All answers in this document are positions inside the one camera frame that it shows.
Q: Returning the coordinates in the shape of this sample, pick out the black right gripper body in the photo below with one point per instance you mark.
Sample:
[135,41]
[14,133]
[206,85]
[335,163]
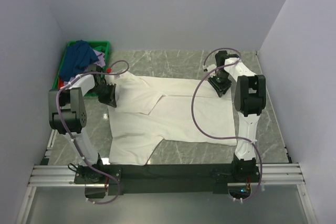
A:
[220,81]

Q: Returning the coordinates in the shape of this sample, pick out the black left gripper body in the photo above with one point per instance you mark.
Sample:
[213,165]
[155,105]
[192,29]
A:
[105,92]

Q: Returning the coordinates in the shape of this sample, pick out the white t-shirt with red print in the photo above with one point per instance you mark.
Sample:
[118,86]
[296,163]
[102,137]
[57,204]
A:
[151,109]

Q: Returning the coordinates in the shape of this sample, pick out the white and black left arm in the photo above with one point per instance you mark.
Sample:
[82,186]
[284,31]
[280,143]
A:
[67,115]

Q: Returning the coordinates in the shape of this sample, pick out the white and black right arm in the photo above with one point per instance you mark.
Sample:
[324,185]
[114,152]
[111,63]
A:
[249,102]

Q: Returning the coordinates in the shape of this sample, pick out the lavender t-shirt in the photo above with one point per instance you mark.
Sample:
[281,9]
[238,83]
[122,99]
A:
[101,62]

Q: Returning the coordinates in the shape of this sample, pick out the green t-shirt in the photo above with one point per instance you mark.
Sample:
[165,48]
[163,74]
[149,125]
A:
[101,48]

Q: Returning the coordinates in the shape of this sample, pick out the orange t-shirt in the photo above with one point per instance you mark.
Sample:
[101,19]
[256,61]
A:
[60,83]

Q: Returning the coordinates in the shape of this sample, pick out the navy blue t-shirt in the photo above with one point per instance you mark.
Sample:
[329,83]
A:
[78,57]

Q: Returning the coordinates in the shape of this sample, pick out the green plastic crate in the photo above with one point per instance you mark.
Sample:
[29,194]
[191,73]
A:
[92,44]

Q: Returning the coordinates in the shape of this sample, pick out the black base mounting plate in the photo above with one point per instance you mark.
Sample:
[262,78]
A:
[178,178]

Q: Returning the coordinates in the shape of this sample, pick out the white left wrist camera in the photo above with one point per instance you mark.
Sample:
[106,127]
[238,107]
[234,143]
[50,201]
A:
[111,77]

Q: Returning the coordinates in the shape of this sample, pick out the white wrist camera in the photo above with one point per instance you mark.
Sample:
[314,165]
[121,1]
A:
[111,77]
[209,68]

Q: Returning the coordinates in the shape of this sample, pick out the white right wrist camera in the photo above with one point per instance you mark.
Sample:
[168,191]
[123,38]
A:
[209,68]

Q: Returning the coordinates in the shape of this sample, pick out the aluminium frame rail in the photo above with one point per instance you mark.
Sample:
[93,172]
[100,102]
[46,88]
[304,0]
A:
[280,197]

